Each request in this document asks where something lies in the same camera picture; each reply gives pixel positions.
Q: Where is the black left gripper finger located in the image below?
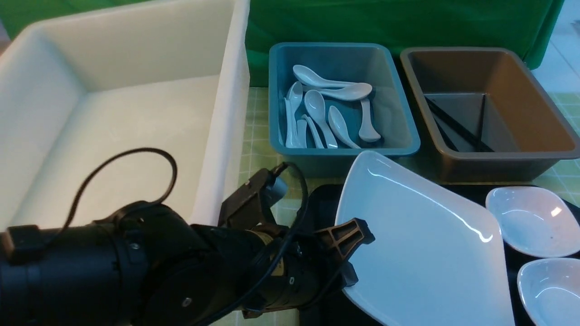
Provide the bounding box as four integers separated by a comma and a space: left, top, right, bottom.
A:
315, 218, 375, 261
339, 260, 358, 288

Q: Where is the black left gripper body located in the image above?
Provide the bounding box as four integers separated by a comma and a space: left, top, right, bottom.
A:
217, 224, 345, 318

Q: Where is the large white square plate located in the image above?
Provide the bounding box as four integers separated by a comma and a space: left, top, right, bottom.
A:
335, 151, 515, 326

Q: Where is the white ceramic spoon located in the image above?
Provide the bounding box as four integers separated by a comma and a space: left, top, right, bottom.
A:
328, 105, 361, 149

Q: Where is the black chopstick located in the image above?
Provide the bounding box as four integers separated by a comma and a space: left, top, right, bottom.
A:
425, 96, 494, 152
475, 93, 486, 152

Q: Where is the white small dish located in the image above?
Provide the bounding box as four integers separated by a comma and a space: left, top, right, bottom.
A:
517, 258, 580, 326
485, 186, 580, 258

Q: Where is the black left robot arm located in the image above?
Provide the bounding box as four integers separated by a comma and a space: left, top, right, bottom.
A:
1, 205, 375, 326

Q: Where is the black serving tray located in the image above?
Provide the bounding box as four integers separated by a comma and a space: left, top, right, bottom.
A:
299, 183, 580, 326

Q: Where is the white spoon right upright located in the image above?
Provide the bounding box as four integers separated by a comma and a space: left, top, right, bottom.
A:
358, 98, 381, 143

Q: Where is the teal plastic bin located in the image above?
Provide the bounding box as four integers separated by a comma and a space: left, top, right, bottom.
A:
269, 43, 421, 177

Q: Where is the white spoon middle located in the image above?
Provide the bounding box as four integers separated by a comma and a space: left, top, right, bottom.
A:
304, 90, 338, 150

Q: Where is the white spoon left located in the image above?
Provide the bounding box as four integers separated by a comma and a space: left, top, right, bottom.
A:
285, 81, 303, 149

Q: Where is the black chopstick in bin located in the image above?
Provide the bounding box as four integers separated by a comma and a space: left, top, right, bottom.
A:
425, 96, 494, 152

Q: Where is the white spoon top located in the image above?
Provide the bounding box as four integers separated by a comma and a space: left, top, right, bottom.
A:
292, 65, 356, 88

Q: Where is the brown plastic bin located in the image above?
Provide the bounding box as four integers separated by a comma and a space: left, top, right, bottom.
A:
400, 46, 579, 183

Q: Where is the large white plastic tub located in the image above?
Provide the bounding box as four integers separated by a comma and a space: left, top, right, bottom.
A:
0, 0, 249, 230

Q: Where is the green backdrop cloth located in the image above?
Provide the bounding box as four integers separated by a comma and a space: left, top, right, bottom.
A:
0, 0, 565, 86

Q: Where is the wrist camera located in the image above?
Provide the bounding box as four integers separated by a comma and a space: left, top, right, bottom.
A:
217, 165, 288, 230

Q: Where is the black cable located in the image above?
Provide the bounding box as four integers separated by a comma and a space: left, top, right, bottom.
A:
45, 147, 309, 326

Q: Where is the white spoon small handle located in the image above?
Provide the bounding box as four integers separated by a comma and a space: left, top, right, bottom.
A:
302, 114, 324, 149

